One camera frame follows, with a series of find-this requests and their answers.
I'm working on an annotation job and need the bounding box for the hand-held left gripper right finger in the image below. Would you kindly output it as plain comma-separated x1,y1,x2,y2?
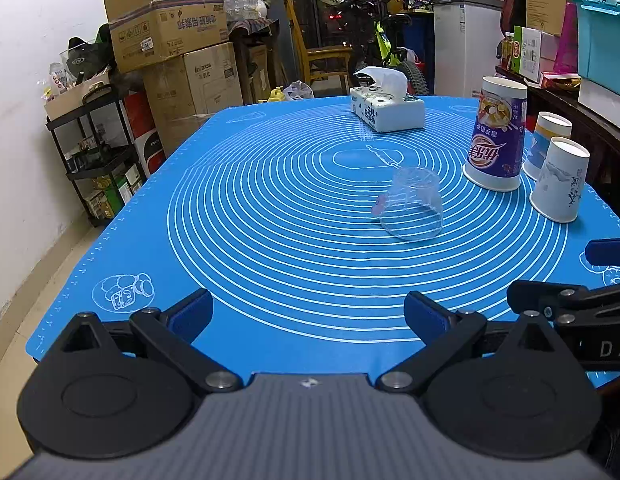
376,291,566,394

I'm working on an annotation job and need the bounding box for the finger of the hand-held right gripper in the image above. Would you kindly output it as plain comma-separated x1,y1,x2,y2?
507,280,620,328
586,239,620,267

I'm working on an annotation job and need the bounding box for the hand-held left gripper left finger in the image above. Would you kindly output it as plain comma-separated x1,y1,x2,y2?
54,288,242,393

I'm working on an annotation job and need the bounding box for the clear plastic cup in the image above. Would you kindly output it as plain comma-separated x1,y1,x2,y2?
372,166,444,242

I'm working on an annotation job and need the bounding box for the white paper cup ink drawing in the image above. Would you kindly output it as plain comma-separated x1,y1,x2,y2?
529,136,591,224

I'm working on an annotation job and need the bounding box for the white paper cup blue print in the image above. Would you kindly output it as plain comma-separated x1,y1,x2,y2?
522,111,574,181

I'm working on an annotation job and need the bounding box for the tall purple paper cup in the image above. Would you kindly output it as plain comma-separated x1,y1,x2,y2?
462,76,529,194

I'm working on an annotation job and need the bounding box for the dark wooden side table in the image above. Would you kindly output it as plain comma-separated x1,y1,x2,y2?
495,64,620,206

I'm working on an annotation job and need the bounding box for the blue silicone baking mat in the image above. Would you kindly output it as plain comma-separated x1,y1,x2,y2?
26,94,620,392

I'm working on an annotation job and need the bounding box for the white plastic box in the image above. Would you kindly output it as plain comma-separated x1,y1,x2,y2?
577,78,620,134

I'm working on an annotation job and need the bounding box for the black metal trolley rack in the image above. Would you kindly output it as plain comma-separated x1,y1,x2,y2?
46,82,146,228

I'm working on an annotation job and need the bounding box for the red black carton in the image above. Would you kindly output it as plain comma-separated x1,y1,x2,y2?
122,90,167,177

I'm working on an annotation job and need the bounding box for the white blue tissue box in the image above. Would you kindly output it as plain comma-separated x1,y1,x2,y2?
350,66,426,134

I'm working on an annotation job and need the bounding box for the pink paper bag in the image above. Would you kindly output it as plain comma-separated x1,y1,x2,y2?
555,2,581,76

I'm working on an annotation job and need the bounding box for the green white carton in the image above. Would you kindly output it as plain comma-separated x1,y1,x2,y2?
510,25,559,84

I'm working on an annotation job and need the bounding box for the teal plastic storage bin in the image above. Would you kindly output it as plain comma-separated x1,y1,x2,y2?
571,0,620,94

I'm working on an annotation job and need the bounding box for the large brown cardboard box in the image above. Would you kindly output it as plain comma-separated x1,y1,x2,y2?
142,41,245,159

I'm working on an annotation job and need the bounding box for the yellow lid bottle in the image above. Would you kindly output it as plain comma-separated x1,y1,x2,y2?
500,32,516,72

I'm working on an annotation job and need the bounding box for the shallow cardboard tray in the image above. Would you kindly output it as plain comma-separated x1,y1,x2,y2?
43,70,113,121

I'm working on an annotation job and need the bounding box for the white chest freezer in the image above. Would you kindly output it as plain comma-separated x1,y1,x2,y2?
432,0,505,99

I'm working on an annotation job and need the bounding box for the green black bicycle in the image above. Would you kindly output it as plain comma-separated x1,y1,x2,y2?
314,0,431,97

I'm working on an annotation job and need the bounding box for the wooden chair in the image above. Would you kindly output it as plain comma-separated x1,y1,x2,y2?
284,0,354,97

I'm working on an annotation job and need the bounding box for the black cap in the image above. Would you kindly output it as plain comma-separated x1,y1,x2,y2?
66,36,114,69

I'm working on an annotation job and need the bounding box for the open brown cardboard box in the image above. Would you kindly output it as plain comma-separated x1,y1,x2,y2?
102,0,231,74

